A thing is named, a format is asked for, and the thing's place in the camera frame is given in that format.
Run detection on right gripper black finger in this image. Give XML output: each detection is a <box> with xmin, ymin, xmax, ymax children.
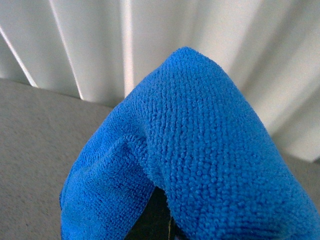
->
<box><xmin>126</xmin><ymin>187</ymin><xmax>172</xmax><ymax>240</ymax></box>

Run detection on blue microfiber cloth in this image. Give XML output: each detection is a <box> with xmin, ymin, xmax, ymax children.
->
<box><xmin>59</xmin><ymin>47</ymin><xmax>320</xmax><ymax>240</ymax></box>

